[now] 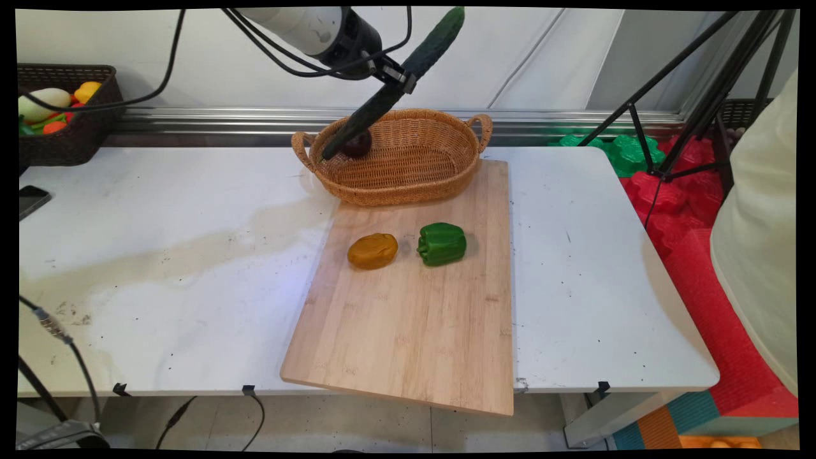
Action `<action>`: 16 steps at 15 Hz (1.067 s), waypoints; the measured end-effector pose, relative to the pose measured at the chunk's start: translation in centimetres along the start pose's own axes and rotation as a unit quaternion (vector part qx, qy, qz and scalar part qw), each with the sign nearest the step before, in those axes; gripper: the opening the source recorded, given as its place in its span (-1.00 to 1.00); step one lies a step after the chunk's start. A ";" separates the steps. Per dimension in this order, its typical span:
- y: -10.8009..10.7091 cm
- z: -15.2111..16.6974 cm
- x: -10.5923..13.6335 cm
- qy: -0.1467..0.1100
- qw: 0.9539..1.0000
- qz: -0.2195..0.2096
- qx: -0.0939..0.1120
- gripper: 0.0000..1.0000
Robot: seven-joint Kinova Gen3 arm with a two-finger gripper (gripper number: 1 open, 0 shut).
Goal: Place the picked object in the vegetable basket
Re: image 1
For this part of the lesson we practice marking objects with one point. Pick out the yellow toy pepper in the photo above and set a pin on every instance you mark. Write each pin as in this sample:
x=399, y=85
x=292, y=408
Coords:
x=87, y=91

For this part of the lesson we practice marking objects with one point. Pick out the red toy vegetable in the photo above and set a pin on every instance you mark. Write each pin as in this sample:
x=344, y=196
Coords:
x=74, y=112

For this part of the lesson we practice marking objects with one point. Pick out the cream fabric cover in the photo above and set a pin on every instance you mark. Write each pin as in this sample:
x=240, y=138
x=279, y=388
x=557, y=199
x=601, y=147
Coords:
x=762, y=223

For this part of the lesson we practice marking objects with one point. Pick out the green toy vegetable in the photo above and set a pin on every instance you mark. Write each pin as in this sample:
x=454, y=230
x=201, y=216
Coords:
x=29, y=129

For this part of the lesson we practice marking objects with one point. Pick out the long dark green cucumber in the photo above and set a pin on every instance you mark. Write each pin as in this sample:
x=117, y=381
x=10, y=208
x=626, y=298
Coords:
x=427, y=51

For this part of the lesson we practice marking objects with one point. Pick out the dark wicker bin behind tripod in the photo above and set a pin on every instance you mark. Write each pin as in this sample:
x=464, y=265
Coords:
x=743, y=113

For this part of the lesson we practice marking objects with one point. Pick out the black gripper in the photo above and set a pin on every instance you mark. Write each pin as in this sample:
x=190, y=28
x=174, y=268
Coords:
x=357, y=41

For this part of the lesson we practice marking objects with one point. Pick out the white table leg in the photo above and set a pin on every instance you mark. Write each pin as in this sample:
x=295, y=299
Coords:
x=605, y=414

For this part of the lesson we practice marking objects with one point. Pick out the black smartphone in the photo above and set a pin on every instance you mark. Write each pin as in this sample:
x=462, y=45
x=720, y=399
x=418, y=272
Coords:
x=32, y=201

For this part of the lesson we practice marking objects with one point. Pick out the dark brown wicker basket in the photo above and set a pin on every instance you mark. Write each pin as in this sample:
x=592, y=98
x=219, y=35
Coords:
x=89, y=127

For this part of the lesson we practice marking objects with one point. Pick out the dark purple round vegetable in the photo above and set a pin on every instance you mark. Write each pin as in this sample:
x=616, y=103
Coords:
x=359, y=145

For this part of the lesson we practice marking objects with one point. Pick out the green bell pepper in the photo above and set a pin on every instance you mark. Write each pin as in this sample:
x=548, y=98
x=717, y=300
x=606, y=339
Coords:
x=442, y=243

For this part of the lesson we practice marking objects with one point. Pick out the white toy vegetable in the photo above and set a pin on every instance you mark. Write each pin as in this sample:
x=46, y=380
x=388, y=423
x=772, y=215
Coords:
x=43, y=102

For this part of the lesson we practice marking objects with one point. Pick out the teal and orange foam mat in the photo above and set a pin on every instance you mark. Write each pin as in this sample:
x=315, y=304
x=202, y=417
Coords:
x=663, y=427

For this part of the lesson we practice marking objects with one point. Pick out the bamboo cutting board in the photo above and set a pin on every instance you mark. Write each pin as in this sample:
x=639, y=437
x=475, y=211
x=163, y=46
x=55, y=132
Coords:
x=408, y=299

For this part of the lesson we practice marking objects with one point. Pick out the orange toy vegetable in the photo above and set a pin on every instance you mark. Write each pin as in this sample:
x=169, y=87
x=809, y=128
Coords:
x=55, y=127

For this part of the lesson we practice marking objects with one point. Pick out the yellow-brown potato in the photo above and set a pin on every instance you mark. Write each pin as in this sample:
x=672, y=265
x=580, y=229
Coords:
x=372, y=250

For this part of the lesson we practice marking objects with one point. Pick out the black table edge clip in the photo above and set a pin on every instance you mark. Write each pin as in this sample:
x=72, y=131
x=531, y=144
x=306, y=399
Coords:
x=248, y=389
x=121, y=389
x=603, y=387

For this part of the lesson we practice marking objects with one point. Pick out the red foam mat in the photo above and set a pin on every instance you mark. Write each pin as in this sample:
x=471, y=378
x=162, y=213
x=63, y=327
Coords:
x=695, y=280

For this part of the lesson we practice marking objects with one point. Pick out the metal wall rail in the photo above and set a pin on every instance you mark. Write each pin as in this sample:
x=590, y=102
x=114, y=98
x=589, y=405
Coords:
x=223, y=118

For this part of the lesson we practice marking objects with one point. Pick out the black tripod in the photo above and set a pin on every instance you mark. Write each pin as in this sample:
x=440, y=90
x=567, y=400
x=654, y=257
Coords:
x=720, y=83

